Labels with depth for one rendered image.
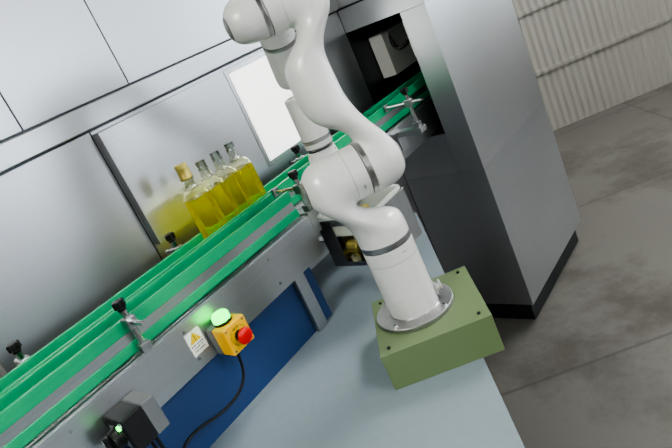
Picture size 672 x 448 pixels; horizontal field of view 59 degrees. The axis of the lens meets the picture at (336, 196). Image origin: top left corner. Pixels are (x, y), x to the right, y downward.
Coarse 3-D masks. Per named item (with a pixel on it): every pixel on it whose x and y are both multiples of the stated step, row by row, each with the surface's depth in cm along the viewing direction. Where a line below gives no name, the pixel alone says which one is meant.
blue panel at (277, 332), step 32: (288, 288) 162; (256, 320) 152; (288, 320) 160; (256, 352) 152; (288, 352) 159; (192, 384) 137; (224, 384) 144; (256, 384) 150; (192, 416) 136; (224, 416) 143
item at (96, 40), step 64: (0, 0) 142; (64, 0) 153; (128, 0) 166; (192, 0) 182; (0, 64) 140; (64, 64) 151; (128, 64) 164; (192, 64) 177; (0, 128) 139; (64, 128) 148; (0, 192) 138; (64, 192) 148; (0, 256) 136; (64, 256) 147; (128, 256) 159; (320, 256) 212; (0, 320) 135; (64, 320) 145
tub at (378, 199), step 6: (390, 186) 172; (396, 186) 170; (378, 192) 176; (384, 192) 175; (390, 192) 167; (396, 192) 170; (366, 198) 180; (372, 198) 178; (378, 198) 177; (384, 198) 165; (360, 204) 182; (372, 204) 179; (378, 204) 162; (318, 216) 174; (324, 216) 172
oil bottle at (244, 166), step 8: (232, 160) 169; (240, 160) 168; (248, 160) 170; (240, 168) 167; (248, 168) 169; (248, 176) 169; (256, 176) 171; (248, 184) 169; (256, 184) 171; (256, 192) 171; (264, 192) 173; (256, 200) 170
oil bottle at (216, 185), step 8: (216, 176) 161; (200, 184) 161; (208, 184) 159; (216, 184) 160; (224, 184) 162; (216, 192) 160; (224, 192) 162; (216, 200) 160; (224, 200) 162; (232, 200) 164; (224, 208) 162; (232, 208) 164; (224, 216) 162; (232, 216) 163
